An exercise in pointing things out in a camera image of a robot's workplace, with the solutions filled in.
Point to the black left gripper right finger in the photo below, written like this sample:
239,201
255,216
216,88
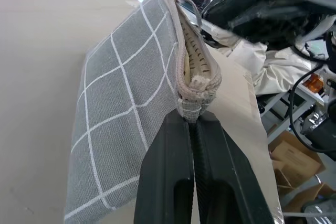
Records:
228,171

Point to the white metal frame table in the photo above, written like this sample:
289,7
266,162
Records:
291,103

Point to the white plastic cover sheet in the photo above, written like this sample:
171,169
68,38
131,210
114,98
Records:
265,61

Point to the orange translucent box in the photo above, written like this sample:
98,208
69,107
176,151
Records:
313,81

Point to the grey plaid zipper pouch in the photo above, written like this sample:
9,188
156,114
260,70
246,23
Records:
126,98

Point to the brown cardboard box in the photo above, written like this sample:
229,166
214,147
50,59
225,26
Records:
296,161

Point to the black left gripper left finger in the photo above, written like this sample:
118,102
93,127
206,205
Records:
165,166

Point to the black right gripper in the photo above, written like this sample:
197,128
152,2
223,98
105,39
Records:
252,14

